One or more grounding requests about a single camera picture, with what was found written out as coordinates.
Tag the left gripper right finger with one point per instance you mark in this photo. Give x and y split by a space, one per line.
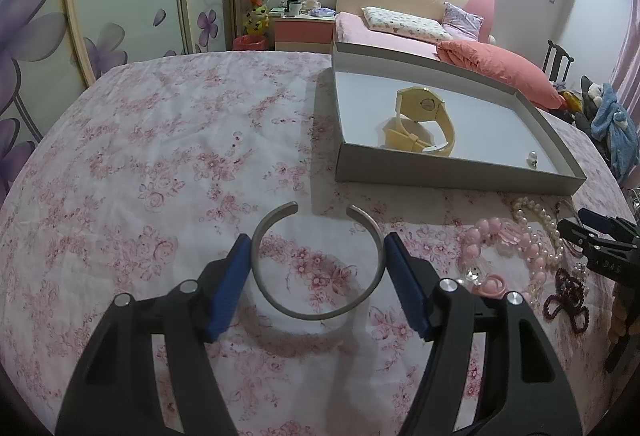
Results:
523 388

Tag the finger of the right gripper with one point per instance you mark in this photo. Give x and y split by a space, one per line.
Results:
616 227

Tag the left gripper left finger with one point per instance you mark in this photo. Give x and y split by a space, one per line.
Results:
113 389

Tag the single pearl earring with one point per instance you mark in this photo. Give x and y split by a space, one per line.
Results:
532 159

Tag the yellow wrist watch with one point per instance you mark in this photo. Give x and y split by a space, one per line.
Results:
416 107

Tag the silver cuff bangle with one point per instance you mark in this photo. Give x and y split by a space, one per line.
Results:
317 267

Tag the pearl cluster brooch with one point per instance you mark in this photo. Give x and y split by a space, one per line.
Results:
579 271

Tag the blue plush blanket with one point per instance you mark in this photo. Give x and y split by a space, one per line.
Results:
610 128

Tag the pink curtain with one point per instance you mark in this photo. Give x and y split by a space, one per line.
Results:
625 76

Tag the dark wooden chair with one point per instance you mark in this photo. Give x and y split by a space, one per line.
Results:
557 63

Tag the salmon folded duvet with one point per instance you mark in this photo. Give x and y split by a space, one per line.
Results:
503 66

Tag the floral pink bedsheet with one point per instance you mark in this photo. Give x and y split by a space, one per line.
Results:
156 170

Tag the grey cardboard tray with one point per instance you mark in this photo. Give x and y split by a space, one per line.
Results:
496 128

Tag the lilac small pillow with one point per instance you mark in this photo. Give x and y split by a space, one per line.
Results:
460 24

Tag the floral white pillow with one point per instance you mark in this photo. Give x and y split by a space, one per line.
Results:
404 25

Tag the pink bedside table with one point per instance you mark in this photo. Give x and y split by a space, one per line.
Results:
303 34

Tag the sliding glass wardrobe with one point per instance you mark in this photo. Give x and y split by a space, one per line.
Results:
52 50

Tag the pink ring charm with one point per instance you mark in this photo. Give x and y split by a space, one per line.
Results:
492 286

